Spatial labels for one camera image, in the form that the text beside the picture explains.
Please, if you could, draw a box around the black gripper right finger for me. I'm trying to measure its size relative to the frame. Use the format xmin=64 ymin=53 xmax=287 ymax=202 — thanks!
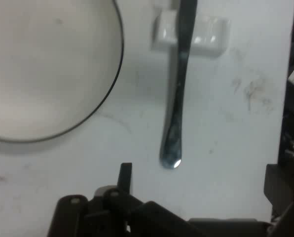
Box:
xmin=263 ymin=163 xmax=294 ymax=237

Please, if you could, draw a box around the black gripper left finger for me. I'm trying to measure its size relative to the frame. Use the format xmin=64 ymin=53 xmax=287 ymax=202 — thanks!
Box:
xmin=48 ymin=162 xmax=190 ymax=237

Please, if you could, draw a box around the metal table knife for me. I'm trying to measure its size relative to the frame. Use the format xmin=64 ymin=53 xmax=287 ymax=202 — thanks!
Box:
xmin=158 ymin=0 xmax=198 ymax=170

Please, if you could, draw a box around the white plate with black rim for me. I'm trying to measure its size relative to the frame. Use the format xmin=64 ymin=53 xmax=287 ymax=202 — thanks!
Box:
xmin=0 ymin=0 xmax=125 ymax=144

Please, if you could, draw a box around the white ceramic cutlery rest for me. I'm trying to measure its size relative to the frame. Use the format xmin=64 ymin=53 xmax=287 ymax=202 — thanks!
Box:
xmin=150 ymin=6 xmax=231 ymax=59

